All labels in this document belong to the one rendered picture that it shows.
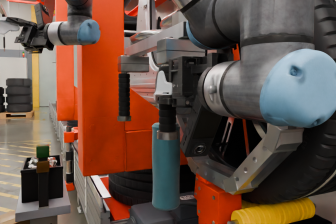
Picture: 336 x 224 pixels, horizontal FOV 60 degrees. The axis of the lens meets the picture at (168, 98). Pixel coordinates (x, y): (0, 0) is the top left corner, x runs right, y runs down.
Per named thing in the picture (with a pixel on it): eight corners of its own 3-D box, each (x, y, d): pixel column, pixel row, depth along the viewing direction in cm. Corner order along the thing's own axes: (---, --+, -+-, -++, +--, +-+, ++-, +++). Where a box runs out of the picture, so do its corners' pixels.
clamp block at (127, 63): (149, 72, 91) (149, 55, 91) (121, 71, 87) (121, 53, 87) (144, 72, 95) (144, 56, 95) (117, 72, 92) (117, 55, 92)
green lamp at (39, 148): (49, 157, 96) (49, 145, 96) (36, 158, 95) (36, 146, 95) (49, 155, 100) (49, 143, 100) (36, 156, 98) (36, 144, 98)
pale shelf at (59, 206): (70, 213, 100) (70, 204, 100) (15, 222, 93) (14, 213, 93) (62, 177, 139) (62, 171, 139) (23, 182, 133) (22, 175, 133)
